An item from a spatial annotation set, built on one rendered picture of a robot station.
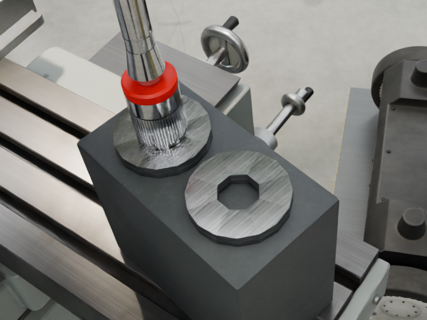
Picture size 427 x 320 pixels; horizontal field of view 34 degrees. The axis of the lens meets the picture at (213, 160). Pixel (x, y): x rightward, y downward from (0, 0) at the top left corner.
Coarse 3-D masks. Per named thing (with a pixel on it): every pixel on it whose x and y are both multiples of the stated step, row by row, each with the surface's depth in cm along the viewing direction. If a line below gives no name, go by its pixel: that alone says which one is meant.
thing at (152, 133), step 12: (180, 96) 59; (132, 108) 57; (144, 108) 57; (156, 108) 57; (168, 108) 57; (180, 108) 59; (132, 120) 60; (144, 120) 58; (156, 120) 58; (168, 120) 58; (180, 120) 60; (144, 132) 59; (156, 132) 59; (168, 132) 59; (180, 132) 61; (144, 144) 61; (156, 144) 60; (168, 144) 60
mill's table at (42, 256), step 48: (0, 96) 99; (48, 96) 95; (0, 144) 94; (48, 144) 90; (0, 192) 88; (48, 192) 85; (96, 192) 87; (0, 240) 81; (48, 240) 80; (96, 240) 80; (48, 288) 81; (96, 288) 76; (144, 288) 78; (336, 288) 73; (384, 288) 78
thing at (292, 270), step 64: (128, 128) 63; (192, 128) 62; (128, 192) 60; (192, 192) 58; (256, 192) 59; (320, 192) 58; (128, 256) 77; (192, 256) 57; (256, 256) 55; (320, 256) 62
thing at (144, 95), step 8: (168, 64) 58; (168, 72) 57; (176, 72) 57; (128, 80) 57; (160, 80) 57; (168, 80) 56; (176, 80) 57; (128, 88) 56; (136, 88) 56; (144, 88) 56; (152, 88) 56; (160, 88) 56; (168, 88) 56; (176, 88) 57; (128, 96) 56; (136, 96) 56; (144, 96) 56; (152, 96) 56; (160, 96) 56; (168, 96) 56; (144, 104) 56; (152, 104) 56
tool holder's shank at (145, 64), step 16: (112, 0) 50; (128, 0) 49; (144, 0) 51; (128, 16) 50; (144, 16) 51; (128, 32) 52; (144, 32) 52; (128, 48) 53; (144, 48) 53; (128, 64) 55; (144, 64) 54; (160, 64) 55; (144, 80) 55
